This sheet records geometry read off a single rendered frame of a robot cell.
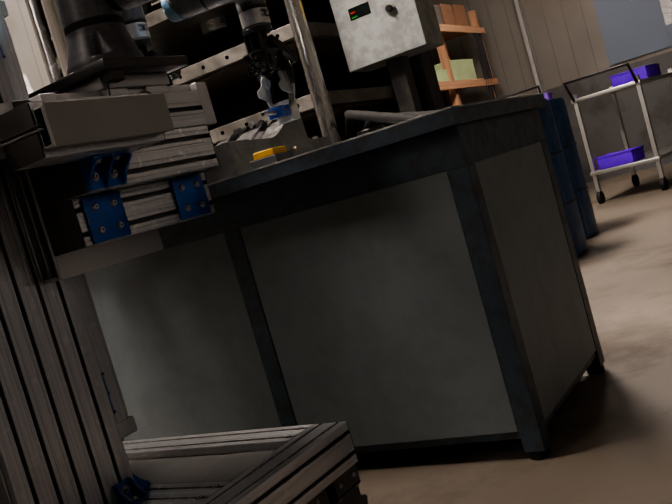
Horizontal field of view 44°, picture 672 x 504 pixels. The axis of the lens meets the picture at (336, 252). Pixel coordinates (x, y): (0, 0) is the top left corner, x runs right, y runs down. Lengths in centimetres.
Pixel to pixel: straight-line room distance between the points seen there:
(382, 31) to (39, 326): 167
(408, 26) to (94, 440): 173
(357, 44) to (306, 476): 167
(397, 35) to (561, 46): 683
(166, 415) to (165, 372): 13
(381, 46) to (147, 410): 139
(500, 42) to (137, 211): 840
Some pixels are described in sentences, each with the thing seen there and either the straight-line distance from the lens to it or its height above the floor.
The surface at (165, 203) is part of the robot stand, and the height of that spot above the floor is 77.
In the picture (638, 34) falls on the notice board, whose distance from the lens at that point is 938.
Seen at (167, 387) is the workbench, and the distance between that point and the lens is 244.
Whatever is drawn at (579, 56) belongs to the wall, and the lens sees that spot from 955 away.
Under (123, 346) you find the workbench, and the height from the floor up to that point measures 43.
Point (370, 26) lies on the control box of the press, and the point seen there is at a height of 119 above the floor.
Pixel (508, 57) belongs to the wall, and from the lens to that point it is 980.
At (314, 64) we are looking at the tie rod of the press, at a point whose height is 112.
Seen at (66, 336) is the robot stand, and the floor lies 57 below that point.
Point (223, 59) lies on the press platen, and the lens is 314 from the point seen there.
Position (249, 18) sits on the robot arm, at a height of 117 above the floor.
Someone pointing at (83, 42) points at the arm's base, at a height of 109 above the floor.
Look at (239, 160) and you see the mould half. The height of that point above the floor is 84.
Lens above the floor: 70
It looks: 4 degrees down
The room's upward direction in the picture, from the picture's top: 16 degrees counter-clockwise
